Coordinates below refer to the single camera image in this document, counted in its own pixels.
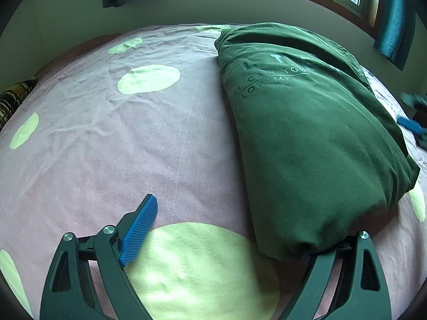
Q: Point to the pink dotted bed sheet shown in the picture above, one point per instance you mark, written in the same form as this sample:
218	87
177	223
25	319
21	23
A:
100	140

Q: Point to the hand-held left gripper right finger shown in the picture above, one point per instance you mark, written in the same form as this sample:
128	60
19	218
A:
325	273

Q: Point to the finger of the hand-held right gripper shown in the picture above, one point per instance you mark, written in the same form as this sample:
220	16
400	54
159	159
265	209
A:
412	99
409	124

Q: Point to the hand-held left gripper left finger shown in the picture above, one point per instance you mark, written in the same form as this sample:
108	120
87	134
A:
140	231

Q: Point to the striped plaid pillow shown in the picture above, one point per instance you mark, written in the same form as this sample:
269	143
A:
13	100

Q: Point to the green t-shirt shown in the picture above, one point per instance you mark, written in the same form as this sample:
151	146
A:
300	133

